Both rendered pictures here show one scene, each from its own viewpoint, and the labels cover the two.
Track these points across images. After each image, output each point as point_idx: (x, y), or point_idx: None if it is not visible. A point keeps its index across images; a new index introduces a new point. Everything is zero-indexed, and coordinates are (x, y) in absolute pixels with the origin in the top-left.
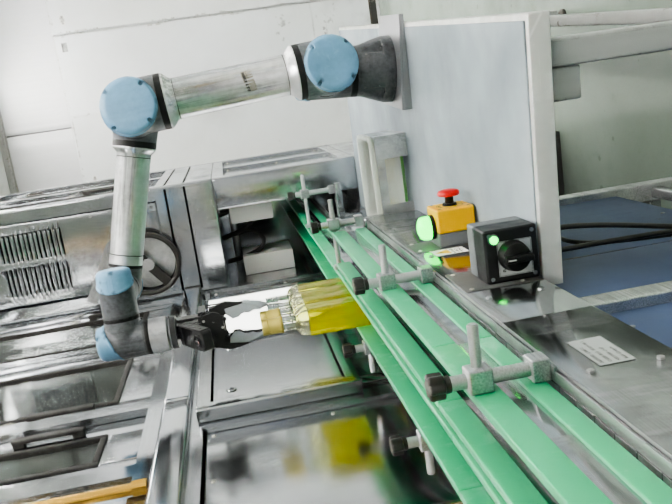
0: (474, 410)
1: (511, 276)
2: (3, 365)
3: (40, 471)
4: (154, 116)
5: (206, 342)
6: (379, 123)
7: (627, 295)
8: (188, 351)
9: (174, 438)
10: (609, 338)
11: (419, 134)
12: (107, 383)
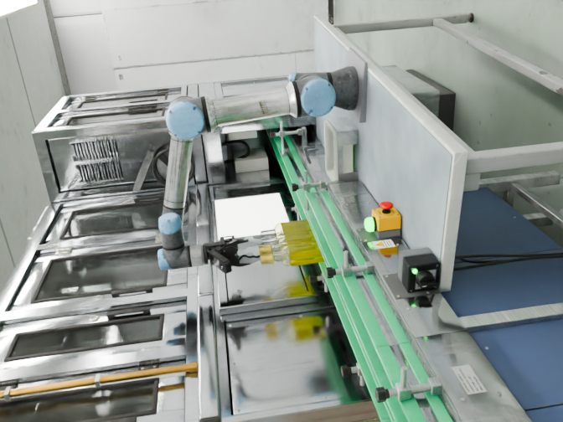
0: None
1: (421, 289)
2: (85, 241)
3: (127, 338)
4: (202, 130)
5: (227, 269)
6: None
7: (486, 321)
8: None
9: (209, 329)
10: (473, 367)
11: (369, 141)
12: (156, 265)
